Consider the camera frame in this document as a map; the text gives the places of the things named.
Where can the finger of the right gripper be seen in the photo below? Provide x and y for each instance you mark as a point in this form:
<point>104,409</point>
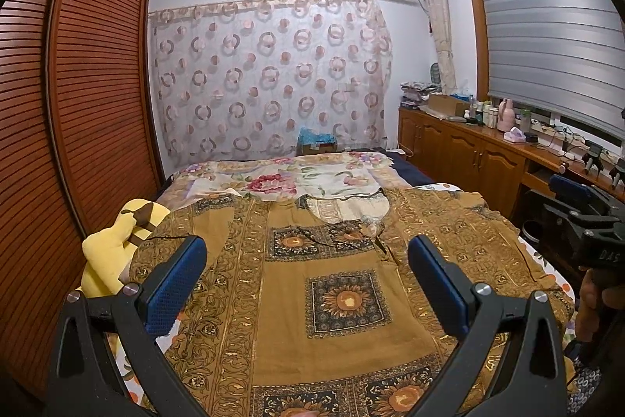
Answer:
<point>567,190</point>

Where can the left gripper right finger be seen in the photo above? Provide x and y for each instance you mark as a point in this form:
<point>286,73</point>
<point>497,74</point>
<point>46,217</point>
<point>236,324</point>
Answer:
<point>530,378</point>

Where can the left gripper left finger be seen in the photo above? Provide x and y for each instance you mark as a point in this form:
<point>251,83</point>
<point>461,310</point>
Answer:
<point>84,379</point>

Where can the brown gold patterned garment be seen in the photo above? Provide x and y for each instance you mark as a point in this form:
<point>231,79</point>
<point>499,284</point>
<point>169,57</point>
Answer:
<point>342,299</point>

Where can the right hand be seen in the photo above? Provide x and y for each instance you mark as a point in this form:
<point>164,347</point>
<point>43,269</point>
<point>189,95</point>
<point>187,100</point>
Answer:
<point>591,296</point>

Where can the wooden sideboard cabinet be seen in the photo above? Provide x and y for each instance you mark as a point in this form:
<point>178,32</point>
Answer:
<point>479,159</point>

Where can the pink tissue pack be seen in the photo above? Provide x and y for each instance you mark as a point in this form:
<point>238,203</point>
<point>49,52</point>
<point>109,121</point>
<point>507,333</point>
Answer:
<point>515,135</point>

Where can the pink kettle jug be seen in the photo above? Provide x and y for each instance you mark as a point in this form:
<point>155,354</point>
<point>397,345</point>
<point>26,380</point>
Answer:
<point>506,115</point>

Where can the white bottle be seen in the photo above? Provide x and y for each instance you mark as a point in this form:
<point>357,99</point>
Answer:
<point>492,117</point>

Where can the yellow plush toy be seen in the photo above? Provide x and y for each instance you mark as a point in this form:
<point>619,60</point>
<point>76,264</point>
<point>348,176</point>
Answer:
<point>109,251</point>

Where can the cardboard box on cabinet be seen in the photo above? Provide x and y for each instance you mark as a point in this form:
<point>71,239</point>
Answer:
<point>447,106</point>

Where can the grey window blind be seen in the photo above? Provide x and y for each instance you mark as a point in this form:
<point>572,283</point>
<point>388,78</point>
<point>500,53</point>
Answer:
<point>564,56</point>

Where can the navy blue blanket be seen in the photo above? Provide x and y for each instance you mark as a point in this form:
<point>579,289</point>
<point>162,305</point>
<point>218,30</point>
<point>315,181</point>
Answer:
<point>407,171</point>

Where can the pile of folded cloths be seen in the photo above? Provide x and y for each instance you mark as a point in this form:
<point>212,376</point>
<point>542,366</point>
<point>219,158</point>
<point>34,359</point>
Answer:
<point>415,94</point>

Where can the floral cream blanket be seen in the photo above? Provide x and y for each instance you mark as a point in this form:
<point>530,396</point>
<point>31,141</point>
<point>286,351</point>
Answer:
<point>335,187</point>

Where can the wooden louvered wardrobe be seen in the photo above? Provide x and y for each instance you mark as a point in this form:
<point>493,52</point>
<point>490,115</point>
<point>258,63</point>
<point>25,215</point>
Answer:
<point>77,142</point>

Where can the box with blue cloth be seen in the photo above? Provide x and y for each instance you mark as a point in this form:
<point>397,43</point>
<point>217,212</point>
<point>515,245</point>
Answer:
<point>310,143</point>

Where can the tied beige curtain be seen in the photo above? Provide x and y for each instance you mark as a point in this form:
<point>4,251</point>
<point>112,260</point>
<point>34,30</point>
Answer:
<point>439,19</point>

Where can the circle patterned sheer curtain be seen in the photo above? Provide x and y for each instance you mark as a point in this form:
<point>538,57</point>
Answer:
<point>241,80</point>

